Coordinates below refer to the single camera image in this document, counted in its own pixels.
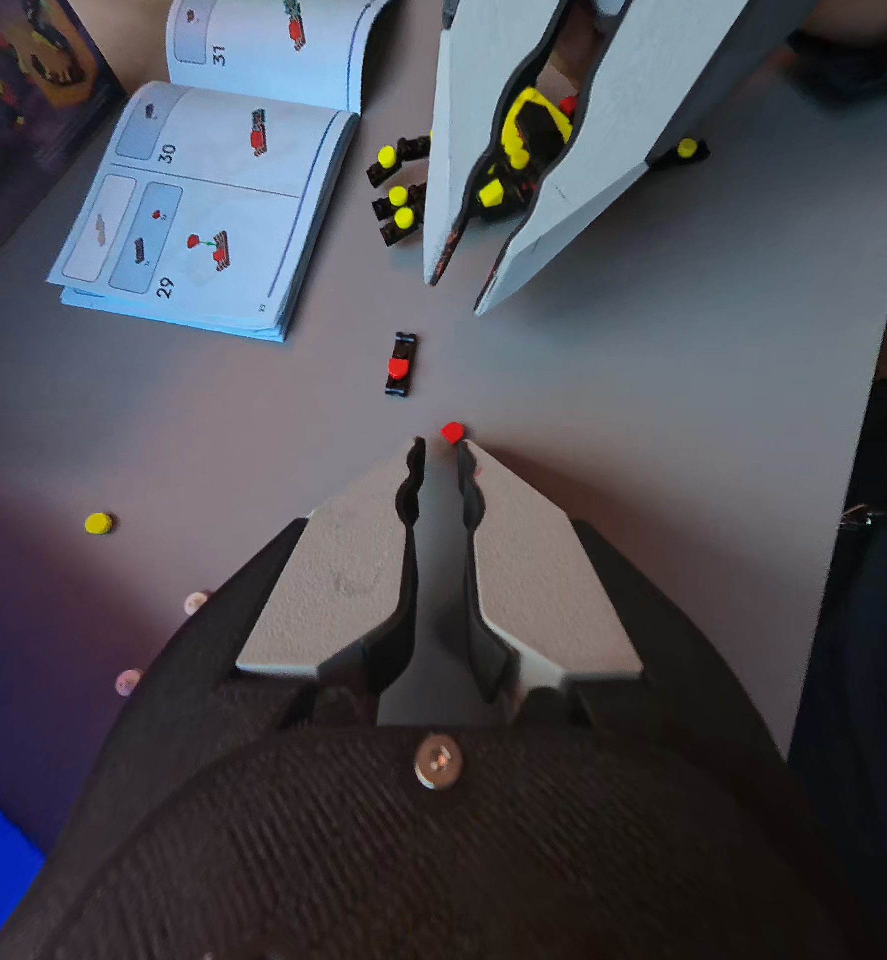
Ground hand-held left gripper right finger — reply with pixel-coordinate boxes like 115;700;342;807
454;437;646;725

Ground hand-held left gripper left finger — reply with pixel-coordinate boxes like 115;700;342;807
235;436;428;699

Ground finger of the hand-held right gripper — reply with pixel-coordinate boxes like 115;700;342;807
422;0;571;288
473;0;754;318

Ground black and yellow lego model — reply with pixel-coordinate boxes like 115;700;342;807
366;86;712;249

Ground black lego plate with red tile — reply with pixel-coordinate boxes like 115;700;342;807
384;331;419;399

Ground person's right forearm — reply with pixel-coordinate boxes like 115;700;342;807
788;0;887;106

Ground lego instruction booklet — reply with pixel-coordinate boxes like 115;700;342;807
46;0;396;345

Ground dark purple lego box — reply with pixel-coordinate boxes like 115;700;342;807
0;0;126;286

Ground person's dark trousers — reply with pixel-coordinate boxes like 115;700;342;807
788;375;887;960

